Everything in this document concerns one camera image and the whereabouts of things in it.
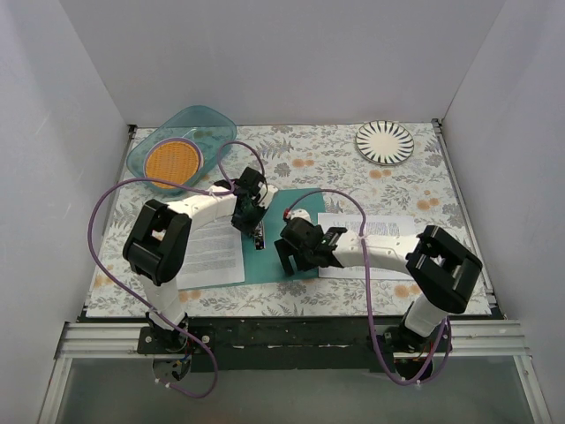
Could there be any teal plastic folder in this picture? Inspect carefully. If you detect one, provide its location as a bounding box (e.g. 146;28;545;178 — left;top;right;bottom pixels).
176;187;328;292

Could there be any metal folder clip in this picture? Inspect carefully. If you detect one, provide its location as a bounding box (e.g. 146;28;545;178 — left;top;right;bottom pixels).
252;221;265;250

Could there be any printed paper sheet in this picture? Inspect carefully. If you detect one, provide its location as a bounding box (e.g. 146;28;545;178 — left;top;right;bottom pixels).
177;218;245;291
318;213;416;280

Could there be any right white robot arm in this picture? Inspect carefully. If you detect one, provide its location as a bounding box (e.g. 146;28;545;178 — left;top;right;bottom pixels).
275;217;483;352

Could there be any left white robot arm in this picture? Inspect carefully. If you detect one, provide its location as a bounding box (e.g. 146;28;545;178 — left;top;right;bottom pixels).
123;167;278;353

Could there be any orange woven coaster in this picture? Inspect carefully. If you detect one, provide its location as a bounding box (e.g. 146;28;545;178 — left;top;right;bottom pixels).
143;137;204;185

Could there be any teal transparent plastic container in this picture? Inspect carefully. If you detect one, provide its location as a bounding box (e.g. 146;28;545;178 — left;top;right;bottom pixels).
126;105;237;197

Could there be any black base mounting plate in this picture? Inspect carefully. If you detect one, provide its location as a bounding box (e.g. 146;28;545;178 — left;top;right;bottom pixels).
136;315;433;381

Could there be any floral tablecloth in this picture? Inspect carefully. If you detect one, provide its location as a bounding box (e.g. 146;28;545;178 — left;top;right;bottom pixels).
86;124;471;318

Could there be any striped white ceramic plate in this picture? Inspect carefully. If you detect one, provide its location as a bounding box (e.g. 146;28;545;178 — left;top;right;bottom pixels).
355;120;415;166

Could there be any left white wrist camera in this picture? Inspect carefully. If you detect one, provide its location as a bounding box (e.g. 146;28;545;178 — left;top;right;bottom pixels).
257;183;279;209

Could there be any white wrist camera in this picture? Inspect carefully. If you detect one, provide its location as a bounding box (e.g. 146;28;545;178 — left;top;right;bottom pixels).
283;208;312;223
257;183;279;209

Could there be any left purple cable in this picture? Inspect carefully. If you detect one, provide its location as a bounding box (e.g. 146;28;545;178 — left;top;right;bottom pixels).
87;140;266;399

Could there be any purple cable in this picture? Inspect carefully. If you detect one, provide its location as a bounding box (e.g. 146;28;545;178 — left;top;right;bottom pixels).
87;140;266;399
283;189;454;387

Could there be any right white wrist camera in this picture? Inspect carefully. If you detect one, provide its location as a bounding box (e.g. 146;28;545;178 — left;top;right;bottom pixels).
283;208;312;223

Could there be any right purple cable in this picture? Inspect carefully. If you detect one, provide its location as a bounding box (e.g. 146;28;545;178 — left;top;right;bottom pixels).
283;189;454;387

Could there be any aluminium frame rail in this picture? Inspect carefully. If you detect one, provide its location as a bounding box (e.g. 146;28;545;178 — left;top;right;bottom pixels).
56;322;144;359

